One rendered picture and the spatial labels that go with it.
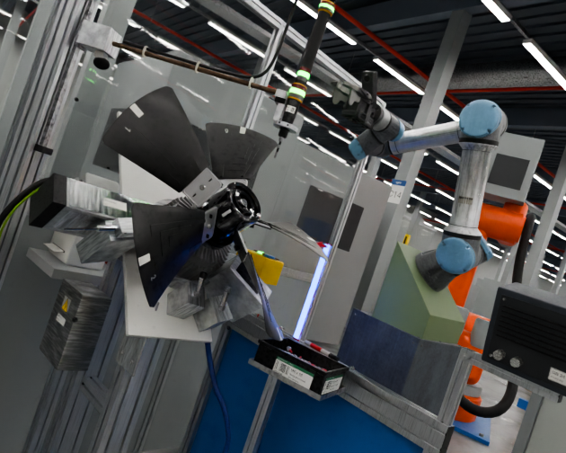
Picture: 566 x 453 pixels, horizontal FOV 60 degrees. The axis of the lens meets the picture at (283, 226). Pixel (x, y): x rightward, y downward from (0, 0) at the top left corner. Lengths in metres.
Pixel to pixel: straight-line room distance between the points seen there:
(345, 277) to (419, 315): 4.27
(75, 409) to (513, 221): 4.33
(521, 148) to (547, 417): 3.03
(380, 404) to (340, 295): 4.54
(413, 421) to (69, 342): 0.95
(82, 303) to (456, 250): 1.11
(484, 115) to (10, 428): 1.91
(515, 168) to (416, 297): 3.60
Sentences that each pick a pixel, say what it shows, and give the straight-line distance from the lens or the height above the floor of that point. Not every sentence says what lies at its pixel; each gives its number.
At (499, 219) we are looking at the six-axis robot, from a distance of 5.17.
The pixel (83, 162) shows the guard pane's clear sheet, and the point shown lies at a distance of 1.86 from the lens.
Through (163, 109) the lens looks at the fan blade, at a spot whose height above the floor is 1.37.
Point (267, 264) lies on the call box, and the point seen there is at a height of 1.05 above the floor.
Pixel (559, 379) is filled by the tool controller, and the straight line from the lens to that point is 1.26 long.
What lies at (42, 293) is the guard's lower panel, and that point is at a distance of 1.92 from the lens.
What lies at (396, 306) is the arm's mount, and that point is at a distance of 1.72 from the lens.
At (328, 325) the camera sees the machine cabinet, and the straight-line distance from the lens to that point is 5.98.
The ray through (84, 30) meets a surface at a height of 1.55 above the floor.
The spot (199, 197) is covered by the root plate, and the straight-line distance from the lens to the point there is 1.27.
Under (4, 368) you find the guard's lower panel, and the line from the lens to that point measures 1.99.
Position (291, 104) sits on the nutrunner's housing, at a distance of 1.37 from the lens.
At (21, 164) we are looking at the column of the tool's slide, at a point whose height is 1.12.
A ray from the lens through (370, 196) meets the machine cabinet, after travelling 5.92.
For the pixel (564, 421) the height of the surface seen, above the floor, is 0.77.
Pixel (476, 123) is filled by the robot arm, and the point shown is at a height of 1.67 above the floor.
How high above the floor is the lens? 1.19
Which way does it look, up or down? level
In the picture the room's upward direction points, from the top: 19 degrees clockwise
